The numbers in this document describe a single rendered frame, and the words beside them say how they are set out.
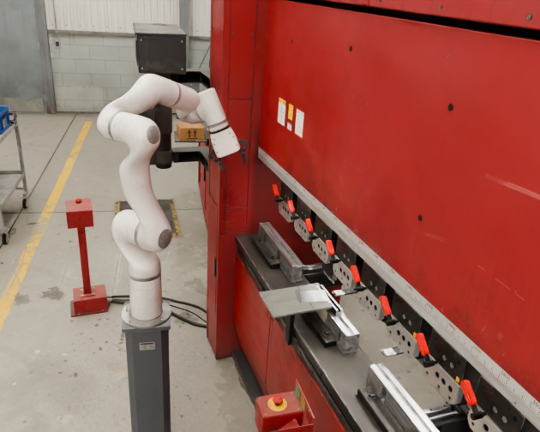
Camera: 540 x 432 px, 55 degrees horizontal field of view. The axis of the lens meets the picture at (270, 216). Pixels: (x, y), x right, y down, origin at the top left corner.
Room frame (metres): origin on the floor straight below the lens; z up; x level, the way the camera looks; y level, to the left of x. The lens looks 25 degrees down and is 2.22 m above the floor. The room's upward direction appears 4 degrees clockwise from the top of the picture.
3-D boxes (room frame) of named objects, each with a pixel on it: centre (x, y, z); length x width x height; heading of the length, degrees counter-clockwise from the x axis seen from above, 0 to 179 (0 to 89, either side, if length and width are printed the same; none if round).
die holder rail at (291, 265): (2.40, -0.06, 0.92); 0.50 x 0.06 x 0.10; 22
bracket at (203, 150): (3.00, 0.47, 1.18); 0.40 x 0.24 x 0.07; 22
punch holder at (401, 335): (1.36, -0.48, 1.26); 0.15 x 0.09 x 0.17; 22
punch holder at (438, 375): (1.17, -0.55, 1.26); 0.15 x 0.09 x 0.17; 22
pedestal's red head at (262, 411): (1.42, -0.10, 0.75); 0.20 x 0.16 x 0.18; 17
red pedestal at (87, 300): (3.06, 1.25, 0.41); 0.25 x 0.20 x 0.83; 112
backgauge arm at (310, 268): (2.45, -0.45, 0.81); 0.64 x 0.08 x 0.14; 112
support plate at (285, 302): (1.84, -0.13, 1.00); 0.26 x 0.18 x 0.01; 112
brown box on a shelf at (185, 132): (4.15, 0.71, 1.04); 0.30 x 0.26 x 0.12; 13
